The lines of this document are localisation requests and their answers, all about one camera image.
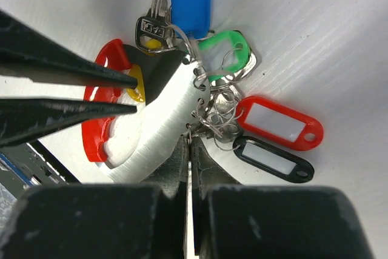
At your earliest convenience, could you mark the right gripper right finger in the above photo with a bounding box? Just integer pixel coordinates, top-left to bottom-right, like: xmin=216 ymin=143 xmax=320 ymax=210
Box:
xmin=190 ymin=137 xmax=373 ymax=258

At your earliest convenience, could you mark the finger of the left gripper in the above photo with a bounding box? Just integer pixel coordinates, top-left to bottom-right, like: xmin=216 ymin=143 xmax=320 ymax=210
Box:
xmin=1 ymin=11 xmax=138 ymax=89
xmin=1 ymin=98 xmax=137 ymax=147

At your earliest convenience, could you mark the red handled metal keyring holder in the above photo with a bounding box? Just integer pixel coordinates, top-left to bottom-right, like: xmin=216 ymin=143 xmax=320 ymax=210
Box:
xmin=81 ymin=39 xmax=210 ymax=183

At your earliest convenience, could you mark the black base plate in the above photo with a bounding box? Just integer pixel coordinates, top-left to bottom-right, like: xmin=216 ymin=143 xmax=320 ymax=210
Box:
xmin=1 ymin=140 xmax=80 ymax=184

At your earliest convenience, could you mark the bunch of tagged keys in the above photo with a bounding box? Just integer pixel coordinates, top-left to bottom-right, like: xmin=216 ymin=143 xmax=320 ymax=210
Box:
xmin=135 ymin=0 xmax=324 ymax=152

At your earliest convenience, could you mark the key with black tag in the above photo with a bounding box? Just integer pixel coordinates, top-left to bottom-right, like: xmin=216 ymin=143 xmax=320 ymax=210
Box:
xmin=233 ymin=136 xmax=315 ymax=184

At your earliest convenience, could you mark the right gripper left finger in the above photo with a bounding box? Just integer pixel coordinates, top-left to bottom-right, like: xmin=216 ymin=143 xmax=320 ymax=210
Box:
xmin=1 ymin=138 xmax=189 ymax=258

